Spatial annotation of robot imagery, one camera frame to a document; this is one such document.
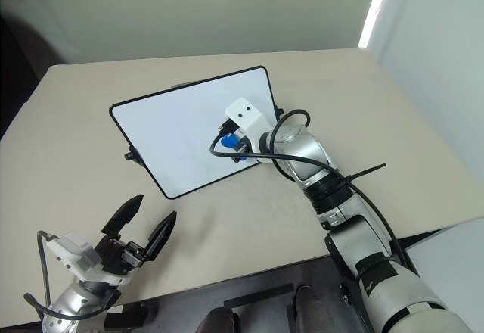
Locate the black zip tie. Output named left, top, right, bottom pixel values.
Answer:
left=342, top=163, right=387, bottom=182

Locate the black-framed whiteboard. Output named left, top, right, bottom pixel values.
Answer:
left=109, top=66, right=280, bottom=200

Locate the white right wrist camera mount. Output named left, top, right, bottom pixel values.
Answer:
left=225, top=98, right=271, bottom=142

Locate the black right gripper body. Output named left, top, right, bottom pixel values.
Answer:
left=231, top=126, right=254, bottom=157

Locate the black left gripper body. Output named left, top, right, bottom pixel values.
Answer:
left=94, top=235, right=147, bottom=275

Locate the dark rounded shape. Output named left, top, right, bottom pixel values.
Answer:
left=196, top=306, right=240, bottom=333
left=293, top=285, right=336, bottom=333

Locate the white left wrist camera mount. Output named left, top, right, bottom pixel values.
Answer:
left=47, top=234, right=132, bottom=285

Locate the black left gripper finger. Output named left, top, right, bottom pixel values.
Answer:
left=101, top=193, right=145, bottom=236
left=142, top=210, right=178, bottom=263

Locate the black metal frame bar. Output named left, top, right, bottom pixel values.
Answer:
left=222, top=282, right=296, bottom=310

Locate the black metal frame block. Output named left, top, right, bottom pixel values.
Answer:
left=104, top=300, right=158, bottom=330

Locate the blue whiteboard eraser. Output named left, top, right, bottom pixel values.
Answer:
left=221, top=135, right=249, bottom=162

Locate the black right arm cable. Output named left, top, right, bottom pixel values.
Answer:
left=209, top=109, right=420, bottom=278

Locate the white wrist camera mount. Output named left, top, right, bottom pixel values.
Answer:
left=47, top=234, right=132, bottom=285
left=225, top=98, right=271, bottom=142

